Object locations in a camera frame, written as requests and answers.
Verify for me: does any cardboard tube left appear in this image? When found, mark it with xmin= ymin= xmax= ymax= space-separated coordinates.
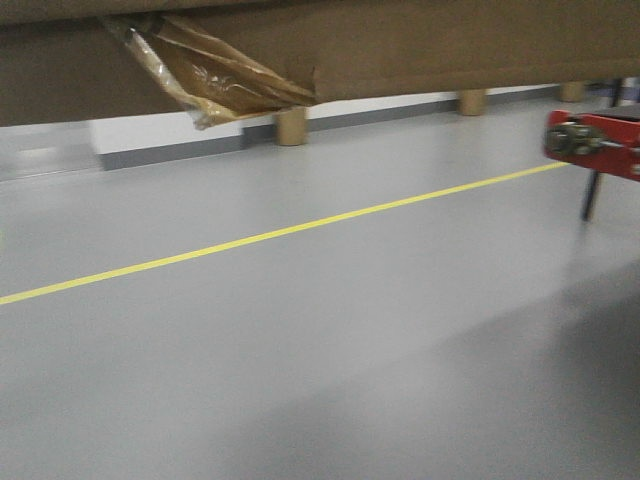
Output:
xmin=274 ymin=107 xmax=307 ymax=147

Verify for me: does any black conveyor leg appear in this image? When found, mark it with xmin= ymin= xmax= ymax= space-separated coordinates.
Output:
xmin=580 ymin=170 xmax=602 ymax=222

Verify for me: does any cardboard tube middle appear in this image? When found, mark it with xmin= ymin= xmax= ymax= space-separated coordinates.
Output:
xmin=457 ymin=89 xmax=487 ymax=116

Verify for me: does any cardboard tube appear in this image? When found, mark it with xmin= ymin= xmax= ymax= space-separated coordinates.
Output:
xmin=559 ymin=81 xmax=586 ymax=103
xmin=274 ymin=107 xmax=307 ymax=147
xmin=457 ymin=89 xmax=487 ymax=116

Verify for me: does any brown cardboard carton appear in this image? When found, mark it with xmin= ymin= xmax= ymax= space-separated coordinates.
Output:
xmin=1 ymin=1 xmax=639 ymax=128

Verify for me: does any cardboard tube right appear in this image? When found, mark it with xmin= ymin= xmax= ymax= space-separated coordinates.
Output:
xmin=559 ymin=81 xmax=586 ymax=103

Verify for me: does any red conveyor frame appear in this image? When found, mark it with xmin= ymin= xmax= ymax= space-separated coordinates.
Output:
xmin=543 ymin=104 xmax=639 ymax=181

